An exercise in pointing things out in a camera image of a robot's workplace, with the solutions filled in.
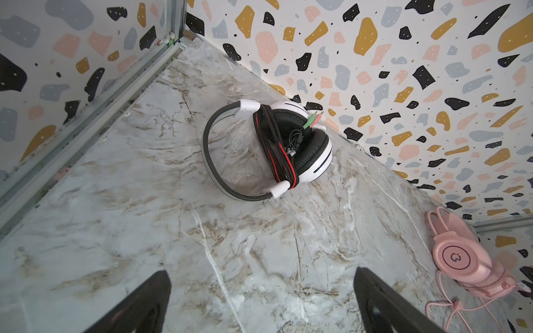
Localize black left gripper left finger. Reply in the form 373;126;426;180
85;271;172;333

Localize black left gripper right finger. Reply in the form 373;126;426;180
353;267;443;333

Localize pink headphones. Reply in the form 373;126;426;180
427;207;532;301

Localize white black headphones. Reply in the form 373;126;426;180
201;99;333;202

